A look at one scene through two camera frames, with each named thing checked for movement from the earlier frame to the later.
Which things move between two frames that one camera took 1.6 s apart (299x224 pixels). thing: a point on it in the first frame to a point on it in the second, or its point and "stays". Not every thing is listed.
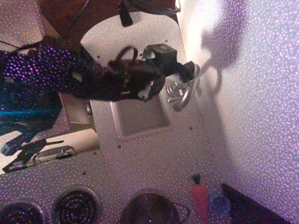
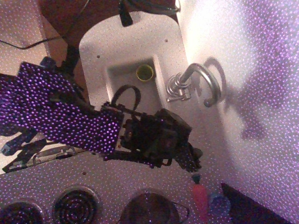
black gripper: (127, 76) to (155, 138)
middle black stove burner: (77, 204) stays
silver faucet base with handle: (174, 89) stays
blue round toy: (220, 205) stays
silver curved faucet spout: (180, 105) to (216, 94)
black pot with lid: (150, 208) stays
